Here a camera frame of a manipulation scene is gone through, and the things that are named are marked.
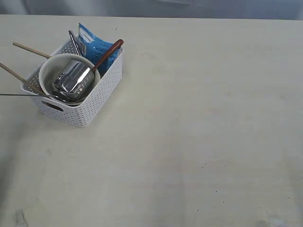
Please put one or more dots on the red-brown wooden spoon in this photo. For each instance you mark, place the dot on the red-brown wooden spoon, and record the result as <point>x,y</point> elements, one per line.
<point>107,54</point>

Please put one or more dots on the white perforated plastic basket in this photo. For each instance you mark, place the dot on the white perforated plastic basket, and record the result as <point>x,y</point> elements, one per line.
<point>82,113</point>

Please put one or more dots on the lower wooden chopstick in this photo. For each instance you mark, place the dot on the lower wooden chopstick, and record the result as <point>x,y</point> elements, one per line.
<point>36,89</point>

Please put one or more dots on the shiny steel cup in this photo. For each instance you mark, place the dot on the shiny steel cup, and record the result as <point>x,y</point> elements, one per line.
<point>73,81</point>

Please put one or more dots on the white curtain backdrop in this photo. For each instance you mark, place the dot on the white curtain backdrop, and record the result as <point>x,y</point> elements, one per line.
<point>244,9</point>

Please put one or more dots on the blue snack packet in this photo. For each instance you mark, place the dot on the blue snack packet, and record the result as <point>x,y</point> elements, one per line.
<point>93,48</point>

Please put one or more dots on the steel spoon long handle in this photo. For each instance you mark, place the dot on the steel spoon long handle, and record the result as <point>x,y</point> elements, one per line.
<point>28,95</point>

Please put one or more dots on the wooden chopstick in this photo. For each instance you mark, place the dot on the wooden chopstick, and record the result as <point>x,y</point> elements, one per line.
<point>31,50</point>
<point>36,89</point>

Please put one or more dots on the upper wooden chopstick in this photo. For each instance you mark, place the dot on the upper wooden chopstick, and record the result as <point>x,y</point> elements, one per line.
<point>31,50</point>

